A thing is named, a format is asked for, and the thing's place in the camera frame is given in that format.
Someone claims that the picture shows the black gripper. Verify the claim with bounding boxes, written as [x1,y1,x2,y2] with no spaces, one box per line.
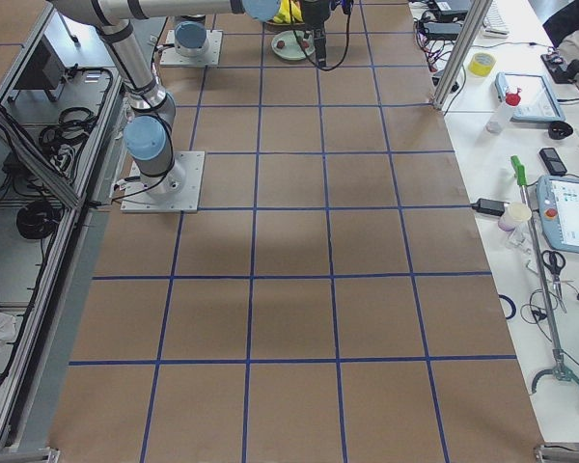
[302,0,331,67]

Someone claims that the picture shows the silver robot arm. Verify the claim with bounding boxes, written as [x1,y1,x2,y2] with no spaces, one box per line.
[174,1,343,71]
[52,1,280,198]

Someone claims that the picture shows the light green plate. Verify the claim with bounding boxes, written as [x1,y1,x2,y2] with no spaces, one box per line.
[271,30,315,61]

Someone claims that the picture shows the top yellow banana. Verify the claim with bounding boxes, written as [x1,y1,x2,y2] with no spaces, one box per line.
[271,0,303,25]

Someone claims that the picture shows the yellow tape roll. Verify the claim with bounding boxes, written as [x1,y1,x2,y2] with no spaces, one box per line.
[467,52,496,77]

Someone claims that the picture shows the clear squeeze bottle red cap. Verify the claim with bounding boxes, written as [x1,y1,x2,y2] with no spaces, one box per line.
[485,89,521,134]

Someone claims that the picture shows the teach pendant tablet far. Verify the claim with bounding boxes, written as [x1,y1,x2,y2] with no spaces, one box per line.
[494,72,565,123]

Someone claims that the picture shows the teach pendant tablet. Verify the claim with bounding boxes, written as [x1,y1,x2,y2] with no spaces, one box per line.
[494,72,565,123]
[536,176,579,254]

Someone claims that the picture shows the black power adapter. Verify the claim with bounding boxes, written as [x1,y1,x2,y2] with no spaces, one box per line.
[471,198,508,217]

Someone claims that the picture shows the paper cup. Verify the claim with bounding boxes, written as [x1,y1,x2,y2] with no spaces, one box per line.
[498,203,532,232]

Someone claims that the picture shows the black remote device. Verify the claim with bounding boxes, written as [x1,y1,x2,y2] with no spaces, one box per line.
[538,148,567,177]

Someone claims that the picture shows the teach pendant tablet near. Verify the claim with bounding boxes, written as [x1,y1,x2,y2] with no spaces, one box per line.
[536,176,579,254]

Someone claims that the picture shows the long reacher grabber tool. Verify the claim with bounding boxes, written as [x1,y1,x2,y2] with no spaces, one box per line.
[510,154,579,421]

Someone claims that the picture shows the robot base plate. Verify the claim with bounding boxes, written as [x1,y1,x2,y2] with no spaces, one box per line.
[160,30,223,68]

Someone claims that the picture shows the aluminium frame post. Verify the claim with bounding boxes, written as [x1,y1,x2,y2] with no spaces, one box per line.
[432,0,492,110]

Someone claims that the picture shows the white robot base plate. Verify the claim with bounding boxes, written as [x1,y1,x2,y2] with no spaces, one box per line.
[121,151,206,213]

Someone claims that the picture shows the black handled scissors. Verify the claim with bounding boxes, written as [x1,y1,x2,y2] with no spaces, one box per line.
[541,250,566,313]

